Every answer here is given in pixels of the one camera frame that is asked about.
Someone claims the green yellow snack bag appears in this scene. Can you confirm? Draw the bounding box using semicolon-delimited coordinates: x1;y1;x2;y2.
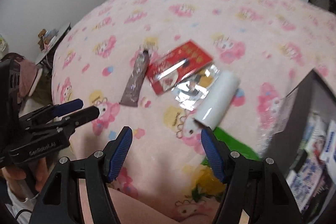
191;127;260;202

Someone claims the brown cosmetic tube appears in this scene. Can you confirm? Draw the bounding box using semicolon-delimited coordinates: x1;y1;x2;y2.
120;50;150;107

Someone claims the dark grey cardboard box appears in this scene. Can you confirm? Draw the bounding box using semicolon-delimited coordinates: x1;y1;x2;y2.
262;69;335;223

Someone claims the small cluttered side table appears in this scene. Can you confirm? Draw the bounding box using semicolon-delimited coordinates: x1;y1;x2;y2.
35;22;71;67

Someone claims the white wet wipes pack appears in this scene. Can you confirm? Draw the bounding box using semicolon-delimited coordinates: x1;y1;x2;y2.
319;120;335;172

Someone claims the white lint roller refill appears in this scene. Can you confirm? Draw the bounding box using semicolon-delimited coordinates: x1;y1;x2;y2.
194;71;240;130

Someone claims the red packet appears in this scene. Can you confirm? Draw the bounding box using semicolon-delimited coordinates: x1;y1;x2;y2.
146;40;213;96

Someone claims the clear shiny plastic bag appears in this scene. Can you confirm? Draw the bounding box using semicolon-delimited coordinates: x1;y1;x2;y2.
172;64;221;111

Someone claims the pink cartoon print blanket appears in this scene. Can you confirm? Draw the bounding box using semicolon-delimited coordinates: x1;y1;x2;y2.
52;0;335;223

